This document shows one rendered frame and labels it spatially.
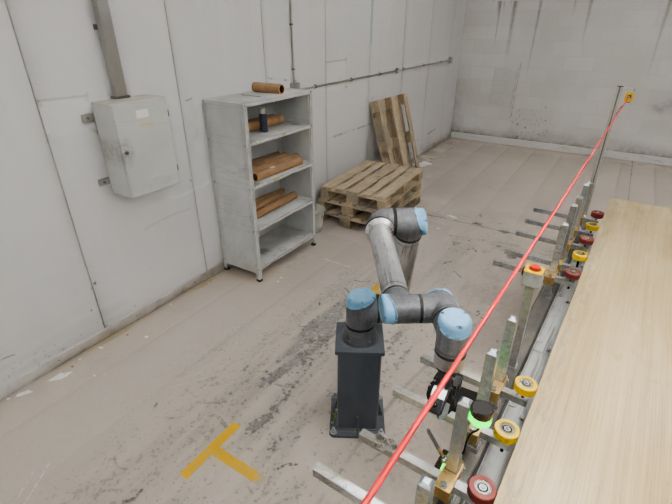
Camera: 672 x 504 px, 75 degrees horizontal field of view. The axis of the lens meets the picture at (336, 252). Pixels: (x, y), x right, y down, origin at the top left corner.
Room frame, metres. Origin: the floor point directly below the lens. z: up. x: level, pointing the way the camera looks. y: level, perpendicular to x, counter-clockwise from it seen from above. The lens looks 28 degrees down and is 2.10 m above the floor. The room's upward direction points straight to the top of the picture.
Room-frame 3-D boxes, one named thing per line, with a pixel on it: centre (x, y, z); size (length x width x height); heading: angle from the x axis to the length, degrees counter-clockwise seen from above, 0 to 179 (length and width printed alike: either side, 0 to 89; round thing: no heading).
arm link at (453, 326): (0.99, -0.33, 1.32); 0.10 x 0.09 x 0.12; 2
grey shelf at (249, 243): (3.89, 0.64, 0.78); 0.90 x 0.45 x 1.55; 148
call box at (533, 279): (1.52, -0.80, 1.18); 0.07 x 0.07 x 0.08; 55
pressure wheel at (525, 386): (1.22, -0.71, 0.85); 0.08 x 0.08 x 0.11
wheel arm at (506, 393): (1.33, -0.55, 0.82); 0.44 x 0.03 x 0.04; 55
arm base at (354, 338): (1.87, -0.13, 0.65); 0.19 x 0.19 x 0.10
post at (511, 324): (1.31, -0.65, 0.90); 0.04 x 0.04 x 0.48; 55
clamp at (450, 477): (0.88, -0.35, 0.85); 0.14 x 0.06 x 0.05; 145
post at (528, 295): (1.52, -0.80, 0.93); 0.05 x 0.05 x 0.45; 55
